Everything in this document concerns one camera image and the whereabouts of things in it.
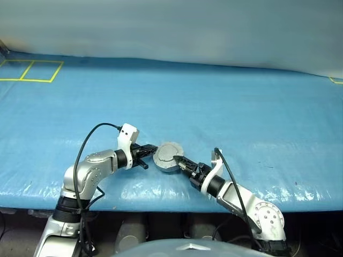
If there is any silver robot torso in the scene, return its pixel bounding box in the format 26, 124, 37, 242
111, 237, 259, 257

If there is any dark grey fixture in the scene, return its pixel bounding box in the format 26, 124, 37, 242
0, 39, 10, 58

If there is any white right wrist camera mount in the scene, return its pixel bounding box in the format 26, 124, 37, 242
201, 148, 223, 194

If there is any blue table cover sheet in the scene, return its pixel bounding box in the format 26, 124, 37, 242
0, 49, 343, 214

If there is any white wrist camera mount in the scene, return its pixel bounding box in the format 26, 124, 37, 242
201, 148, 223, 194
117, 123, 140, 170

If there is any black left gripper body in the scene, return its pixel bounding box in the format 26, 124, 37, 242
130, 143, 144, 168

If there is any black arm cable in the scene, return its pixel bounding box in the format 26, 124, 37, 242
73, 122, 121, 257
214, 146, 269, 254

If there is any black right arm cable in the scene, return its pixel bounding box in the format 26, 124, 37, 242
214, 146, 269, 254

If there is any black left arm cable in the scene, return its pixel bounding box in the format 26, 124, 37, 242
73, 122, 121, 257

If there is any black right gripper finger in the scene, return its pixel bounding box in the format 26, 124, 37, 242
173, 155, 200, 170
180, 162, 198, 176

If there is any grey round motor housing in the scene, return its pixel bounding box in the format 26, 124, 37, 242
152, 141, 185, 175

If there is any silver hinged housing lid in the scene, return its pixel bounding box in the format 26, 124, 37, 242
155, 144, 181, 170

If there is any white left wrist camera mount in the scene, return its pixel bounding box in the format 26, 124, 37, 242
117, 123, 140, 170

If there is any grey rounded cylinder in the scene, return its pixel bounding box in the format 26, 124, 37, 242
117, 214, 147, 254
187, 221, 217, 241

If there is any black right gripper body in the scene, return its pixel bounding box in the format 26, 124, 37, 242
189, 163, 213, 192

